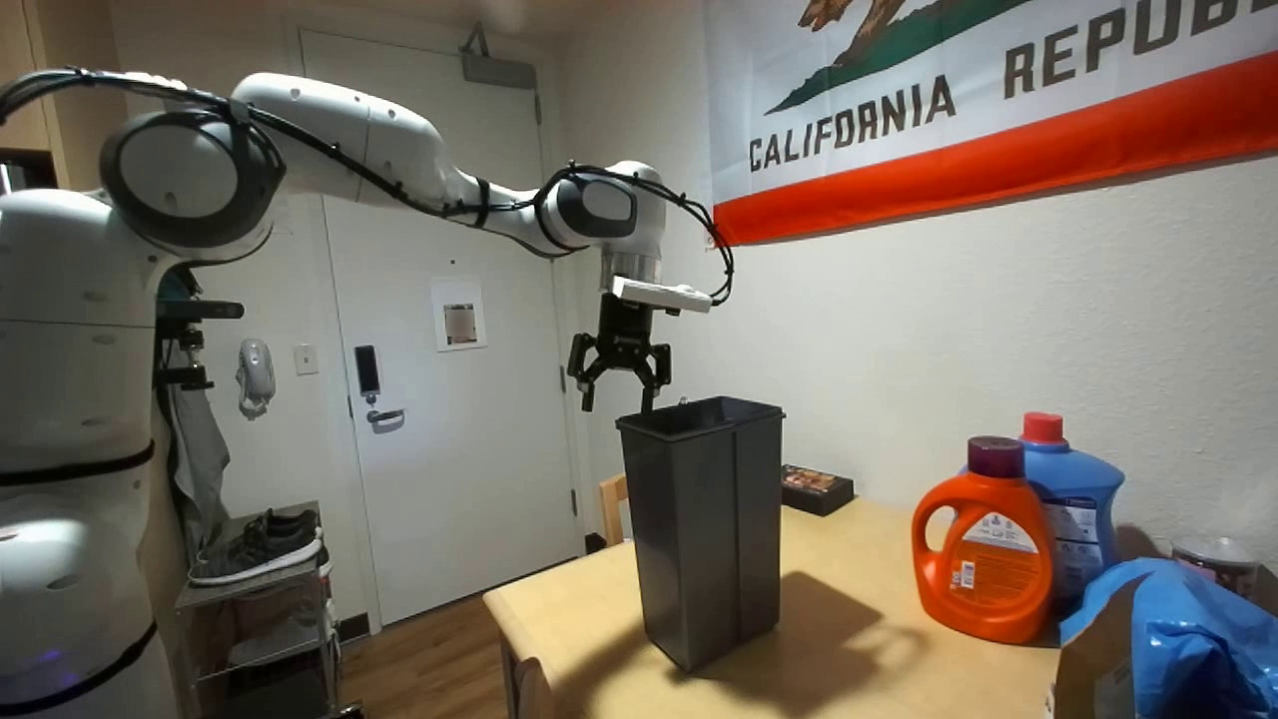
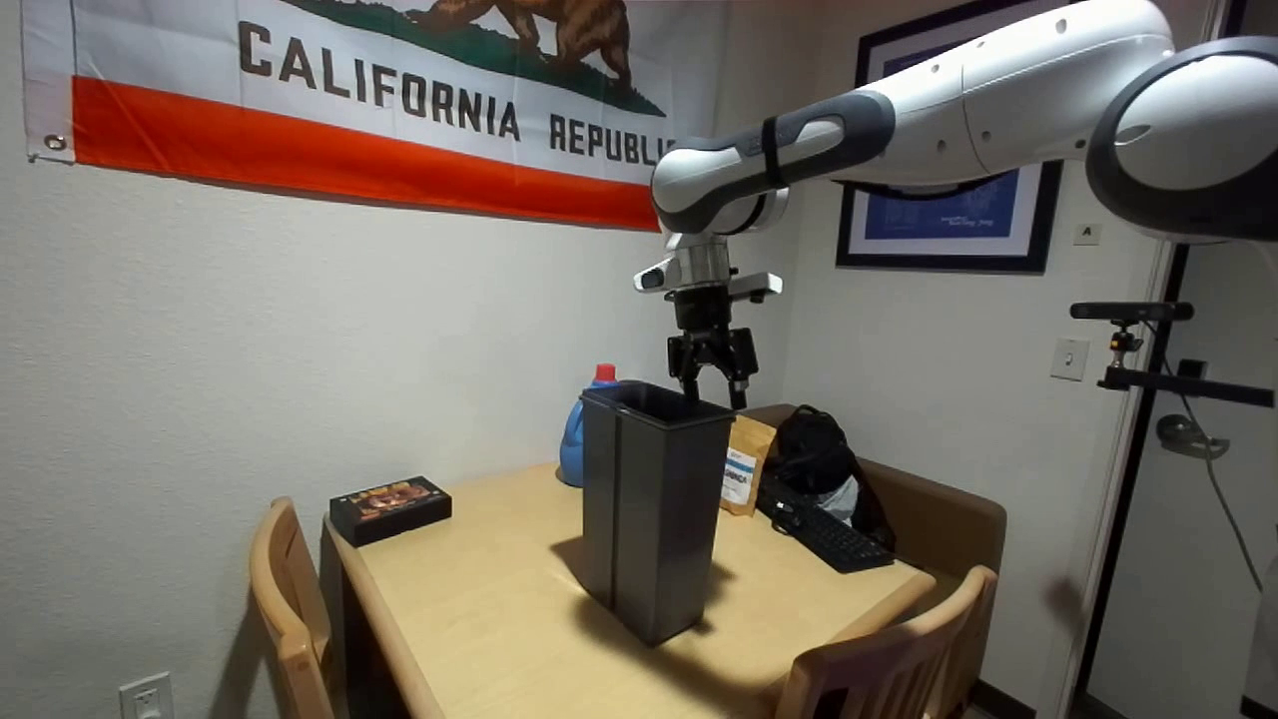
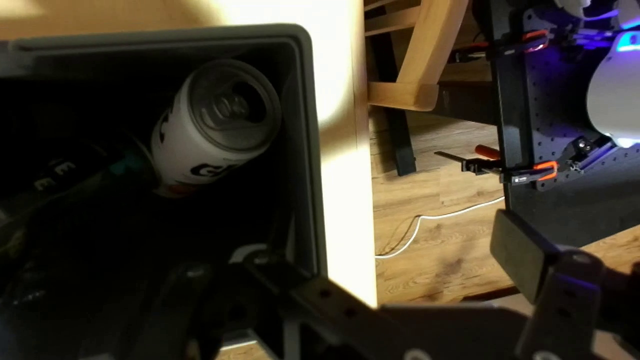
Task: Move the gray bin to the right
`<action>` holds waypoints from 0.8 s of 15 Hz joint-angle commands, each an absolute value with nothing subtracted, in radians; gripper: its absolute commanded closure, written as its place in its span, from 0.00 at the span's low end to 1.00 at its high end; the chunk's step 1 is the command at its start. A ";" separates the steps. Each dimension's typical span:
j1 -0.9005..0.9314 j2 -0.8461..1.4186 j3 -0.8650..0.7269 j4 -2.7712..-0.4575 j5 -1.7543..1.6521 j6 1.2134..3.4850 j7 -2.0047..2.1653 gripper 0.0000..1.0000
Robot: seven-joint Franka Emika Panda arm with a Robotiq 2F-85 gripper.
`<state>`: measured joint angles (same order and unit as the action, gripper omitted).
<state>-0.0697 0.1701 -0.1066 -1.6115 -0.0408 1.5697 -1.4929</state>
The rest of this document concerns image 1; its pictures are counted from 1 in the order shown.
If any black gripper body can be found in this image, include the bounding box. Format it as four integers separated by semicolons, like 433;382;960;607
591;291;663;361

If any tall dark gray bin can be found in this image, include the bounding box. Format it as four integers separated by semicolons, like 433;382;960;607
614;390;790;676

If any small photo on door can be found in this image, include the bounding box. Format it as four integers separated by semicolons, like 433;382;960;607
437;294;486;355

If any white door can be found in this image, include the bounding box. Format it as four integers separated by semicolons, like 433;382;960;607
297;24;591;629

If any flat black box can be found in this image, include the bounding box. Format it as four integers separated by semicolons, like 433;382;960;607
776;458;857;518

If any black door keypad lock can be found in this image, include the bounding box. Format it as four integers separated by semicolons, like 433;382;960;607
353;338;387;403

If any gray door closer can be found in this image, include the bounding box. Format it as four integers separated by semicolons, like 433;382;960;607
457;24;543;90

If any dark sneaker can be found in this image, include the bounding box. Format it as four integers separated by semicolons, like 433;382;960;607
254;498;324;552

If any orange detergent bottle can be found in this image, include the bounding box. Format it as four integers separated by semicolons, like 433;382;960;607
909;436;1062;645

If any gray sneaker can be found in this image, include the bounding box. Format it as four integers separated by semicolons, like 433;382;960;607
184;518;330;591

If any hanging gray cloth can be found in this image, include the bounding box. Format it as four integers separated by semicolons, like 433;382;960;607
165;379;237;539

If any blue detergent bottle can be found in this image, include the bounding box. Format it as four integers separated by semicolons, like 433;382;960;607
1014;408;1132;619

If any California Republic flag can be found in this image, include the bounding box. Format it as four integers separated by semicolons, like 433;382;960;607
699;0;1278;251

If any brown cardboard box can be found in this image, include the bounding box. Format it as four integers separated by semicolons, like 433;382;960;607
1046;607;1168;719

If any blue plastic bag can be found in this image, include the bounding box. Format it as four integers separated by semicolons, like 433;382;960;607
1053;555;1278;719

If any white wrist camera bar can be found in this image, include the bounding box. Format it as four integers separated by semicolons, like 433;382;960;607
608;273;720;319

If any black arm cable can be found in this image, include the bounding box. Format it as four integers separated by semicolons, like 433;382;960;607
0;65;738;311

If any white wall intercom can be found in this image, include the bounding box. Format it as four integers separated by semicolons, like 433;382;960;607
230;337;281;418

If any black mounting bracket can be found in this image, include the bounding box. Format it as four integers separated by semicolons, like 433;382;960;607
153;259;250;398

